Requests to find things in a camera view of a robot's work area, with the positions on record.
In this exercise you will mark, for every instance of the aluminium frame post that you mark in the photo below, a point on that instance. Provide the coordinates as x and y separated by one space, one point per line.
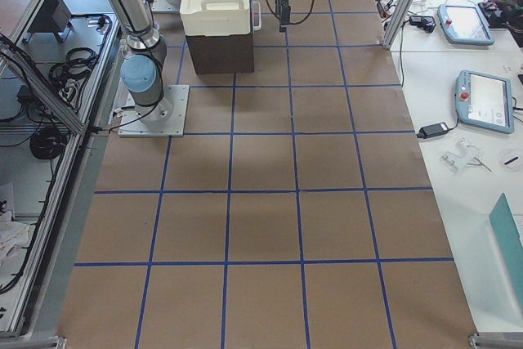
404 1

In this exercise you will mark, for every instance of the blue teach pendant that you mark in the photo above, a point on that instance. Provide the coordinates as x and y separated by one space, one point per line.
484 101
464 25

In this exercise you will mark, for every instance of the white crumpled cloth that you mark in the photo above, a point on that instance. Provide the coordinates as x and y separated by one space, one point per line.
14 234

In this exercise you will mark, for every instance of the black monitor on floor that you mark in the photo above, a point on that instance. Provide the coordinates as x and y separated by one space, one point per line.
53 17

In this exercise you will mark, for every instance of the dark brown wooden cabinet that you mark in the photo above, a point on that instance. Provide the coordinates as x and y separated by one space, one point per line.
222 54

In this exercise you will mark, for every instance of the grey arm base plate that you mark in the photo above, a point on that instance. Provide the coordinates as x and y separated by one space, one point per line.
167 119
166 6

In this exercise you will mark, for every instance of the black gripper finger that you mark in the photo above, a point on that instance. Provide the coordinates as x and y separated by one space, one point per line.
284 11

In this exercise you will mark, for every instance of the teal folder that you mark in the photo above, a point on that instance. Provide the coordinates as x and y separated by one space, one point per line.
509 242

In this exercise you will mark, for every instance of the white plastic bin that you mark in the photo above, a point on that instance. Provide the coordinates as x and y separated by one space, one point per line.
215 17

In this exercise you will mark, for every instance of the black power brick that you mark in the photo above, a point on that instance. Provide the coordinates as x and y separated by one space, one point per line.
433 130

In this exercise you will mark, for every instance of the blue teach pendant far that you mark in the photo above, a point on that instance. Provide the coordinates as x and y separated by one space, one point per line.
464 25

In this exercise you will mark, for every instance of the blue teach pendant near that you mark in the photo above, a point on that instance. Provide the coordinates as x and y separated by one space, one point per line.
484 101

